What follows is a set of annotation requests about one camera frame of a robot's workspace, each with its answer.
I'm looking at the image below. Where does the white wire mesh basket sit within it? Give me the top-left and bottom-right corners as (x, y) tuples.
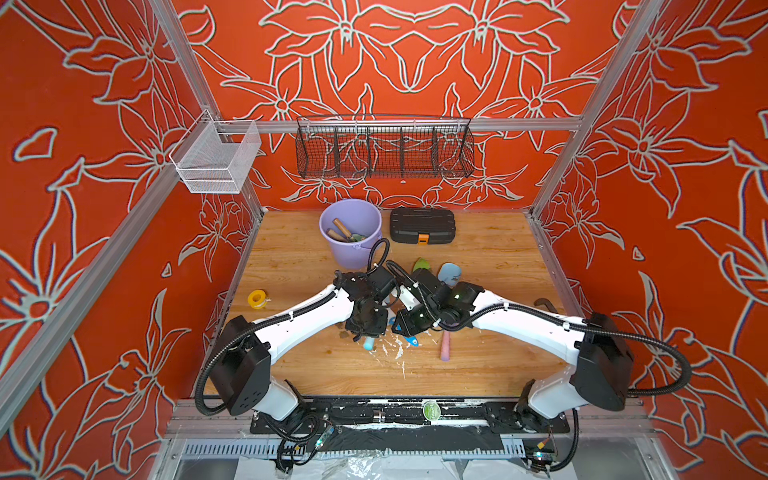
(169, 109), (262, 194)

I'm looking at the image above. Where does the yellow tape roll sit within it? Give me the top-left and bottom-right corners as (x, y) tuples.
(247, 289), (269, 310)

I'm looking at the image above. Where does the purple trowel pink handle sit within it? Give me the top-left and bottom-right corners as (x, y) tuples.
(440, 331), (451, 362)

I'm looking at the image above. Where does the black wire wall basket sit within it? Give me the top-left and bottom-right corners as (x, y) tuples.
(295, 113), (476, 180)

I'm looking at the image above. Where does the black plastic tool case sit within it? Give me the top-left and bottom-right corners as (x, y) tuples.
(389, 207), (456, 245)

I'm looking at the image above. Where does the green round sticker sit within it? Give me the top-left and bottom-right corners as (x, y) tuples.
(422, 399), (442, 422)

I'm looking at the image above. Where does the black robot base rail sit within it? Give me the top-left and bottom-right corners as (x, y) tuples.
(248, 395), (571, 454)

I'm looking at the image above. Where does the light blue trowel back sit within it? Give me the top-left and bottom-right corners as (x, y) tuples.
(437, 262), (462, 288)

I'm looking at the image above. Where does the black hex key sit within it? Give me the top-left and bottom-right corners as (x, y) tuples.
(534, 297), (558, 314)

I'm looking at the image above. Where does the purple plastic bucket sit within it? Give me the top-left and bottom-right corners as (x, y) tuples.
(319, 199), (383, 270)

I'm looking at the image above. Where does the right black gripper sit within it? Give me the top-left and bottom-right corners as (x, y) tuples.
(389, 299), (444, 334)

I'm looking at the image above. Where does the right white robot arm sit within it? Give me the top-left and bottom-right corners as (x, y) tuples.
(386, 260), (692, 420)

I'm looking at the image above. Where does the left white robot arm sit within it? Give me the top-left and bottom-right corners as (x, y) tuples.
(194, 266), (397, 421)

